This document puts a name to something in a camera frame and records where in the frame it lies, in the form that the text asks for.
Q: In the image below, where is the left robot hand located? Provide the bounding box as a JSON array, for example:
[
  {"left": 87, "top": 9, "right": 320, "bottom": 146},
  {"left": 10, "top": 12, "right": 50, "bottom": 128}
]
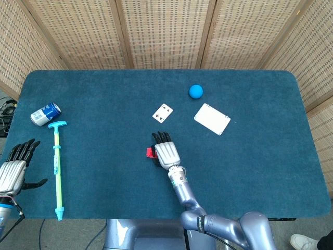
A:
[{"left": 0, "top": 138, "right": 48, "bottom": 196}]

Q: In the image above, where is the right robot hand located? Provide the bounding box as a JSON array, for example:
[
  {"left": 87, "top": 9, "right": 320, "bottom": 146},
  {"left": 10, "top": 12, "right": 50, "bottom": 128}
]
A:
[{"left": 151, "top": 131, "right": 182, "bottom": 170}]

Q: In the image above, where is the four of clubs playing card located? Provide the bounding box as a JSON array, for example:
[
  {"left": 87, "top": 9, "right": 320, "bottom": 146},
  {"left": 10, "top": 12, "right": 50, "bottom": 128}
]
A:
[{"left": 152, "top": 103, "right": 174, "bottom": 124}]

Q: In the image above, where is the white rectangular plastic plate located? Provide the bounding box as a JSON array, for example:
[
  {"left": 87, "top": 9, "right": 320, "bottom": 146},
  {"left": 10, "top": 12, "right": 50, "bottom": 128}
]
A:
[{"left": 193, "top": 103, "right": 232, "bottom": 136}]

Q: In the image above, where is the dark teal table cloth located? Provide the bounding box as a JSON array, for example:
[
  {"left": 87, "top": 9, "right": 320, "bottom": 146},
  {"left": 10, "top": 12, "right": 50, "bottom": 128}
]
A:
[{"left": 4, "top": 69, "right": 331, "bottom": 220}]

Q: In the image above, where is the blue and white drink can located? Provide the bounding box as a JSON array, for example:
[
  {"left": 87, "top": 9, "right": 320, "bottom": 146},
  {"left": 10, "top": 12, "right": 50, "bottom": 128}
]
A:
[{"left": 30, "top": 102, "right": 62, "bottom": 127}]

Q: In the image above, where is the blue ball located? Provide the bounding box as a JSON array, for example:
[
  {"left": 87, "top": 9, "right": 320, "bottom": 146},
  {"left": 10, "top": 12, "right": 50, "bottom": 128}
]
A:
[{"left": 188, "top": 84, "right": 204, "bottom": 100}]

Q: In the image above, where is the blue-grey robot torso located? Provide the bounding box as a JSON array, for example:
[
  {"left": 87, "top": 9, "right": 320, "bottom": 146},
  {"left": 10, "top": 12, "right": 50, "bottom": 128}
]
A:
[{"left": 104, "top": 218, "right": 216, "bottom": 250}]

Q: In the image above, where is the white shoe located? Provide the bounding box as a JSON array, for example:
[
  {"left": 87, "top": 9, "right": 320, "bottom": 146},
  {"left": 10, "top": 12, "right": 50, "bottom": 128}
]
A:
[{"left": 289, "top": 234, "right": 319, "bottom": 250}]

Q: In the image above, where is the dark trouser leg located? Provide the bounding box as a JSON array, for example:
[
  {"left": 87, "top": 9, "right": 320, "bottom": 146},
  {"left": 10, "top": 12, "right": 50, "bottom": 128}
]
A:
[{"left": 316, "top": 234, "right": 333, "bottom": 250}]

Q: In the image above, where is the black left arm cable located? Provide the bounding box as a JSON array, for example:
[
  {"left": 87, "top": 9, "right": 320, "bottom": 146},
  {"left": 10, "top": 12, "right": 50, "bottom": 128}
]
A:
[{"left": 0, "top": 197, "right": 26, "bottom": 243}]

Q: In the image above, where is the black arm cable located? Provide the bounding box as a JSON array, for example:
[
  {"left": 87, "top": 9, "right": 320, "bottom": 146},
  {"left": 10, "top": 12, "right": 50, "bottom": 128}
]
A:
[
  {"left": 0, "top": 197, "right": 26, "bottom": 243},
  {"left": 204, "top": 230, "right": 247, "bottom": 250}
]

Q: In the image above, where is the black floor cable bundle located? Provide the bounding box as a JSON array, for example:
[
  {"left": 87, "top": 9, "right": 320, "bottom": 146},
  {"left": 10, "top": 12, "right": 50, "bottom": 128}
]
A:
[{"left": 0, "top": 97, "right": 18, "bottom": 138}]

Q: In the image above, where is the black arm strap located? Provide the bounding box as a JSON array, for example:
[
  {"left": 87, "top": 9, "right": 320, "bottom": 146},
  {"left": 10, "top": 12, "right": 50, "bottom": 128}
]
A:
[{"left": 195, "top": 215, "right": 207, "bottom": 232}]

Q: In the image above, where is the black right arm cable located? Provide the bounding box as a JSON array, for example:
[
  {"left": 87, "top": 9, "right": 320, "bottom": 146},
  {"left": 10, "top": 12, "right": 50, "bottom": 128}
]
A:
[{"left": 204, "top": 230, "right": 247, "bottom": 250}]

